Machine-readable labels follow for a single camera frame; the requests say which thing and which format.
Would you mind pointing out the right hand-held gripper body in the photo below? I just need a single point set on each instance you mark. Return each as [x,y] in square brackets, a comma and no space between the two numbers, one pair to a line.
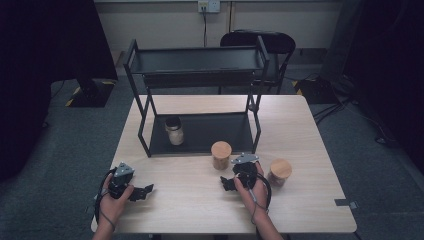
[247,171]

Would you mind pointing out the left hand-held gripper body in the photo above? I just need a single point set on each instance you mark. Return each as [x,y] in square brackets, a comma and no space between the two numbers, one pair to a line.
[120,181]

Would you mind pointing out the black metal shelf rack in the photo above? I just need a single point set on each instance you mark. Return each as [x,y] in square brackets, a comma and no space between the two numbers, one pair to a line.
[200,133]

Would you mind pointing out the glass jar of pale powder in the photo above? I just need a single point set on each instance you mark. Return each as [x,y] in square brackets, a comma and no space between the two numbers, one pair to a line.
[176,135]

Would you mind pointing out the person's right hand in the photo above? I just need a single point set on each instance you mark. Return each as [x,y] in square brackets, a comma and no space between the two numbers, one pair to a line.
[248,200]

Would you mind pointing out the person's left hand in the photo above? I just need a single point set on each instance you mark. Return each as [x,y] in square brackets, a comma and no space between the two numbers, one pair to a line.
[113,206]

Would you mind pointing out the wooden-lid jar of dark contents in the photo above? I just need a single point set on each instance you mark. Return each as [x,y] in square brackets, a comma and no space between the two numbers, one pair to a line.
[280,168]

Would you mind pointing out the black stand base striped tape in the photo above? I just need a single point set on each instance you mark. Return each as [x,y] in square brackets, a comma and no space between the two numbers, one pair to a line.
[316,90]
[93,95]

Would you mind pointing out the grey tape strip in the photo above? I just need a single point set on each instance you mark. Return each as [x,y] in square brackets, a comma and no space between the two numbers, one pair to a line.
[343,202]

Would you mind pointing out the black chair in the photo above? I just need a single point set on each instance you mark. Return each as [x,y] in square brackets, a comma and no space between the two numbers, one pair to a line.
[276,43]

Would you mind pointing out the dark curtain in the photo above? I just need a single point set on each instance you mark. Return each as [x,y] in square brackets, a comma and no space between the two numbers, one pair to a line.
[393,66]
[40,60]

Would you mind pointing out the white wall socket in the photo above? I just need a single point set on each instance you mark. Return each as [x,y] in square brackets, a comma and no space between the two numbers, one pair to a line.
[209,5]

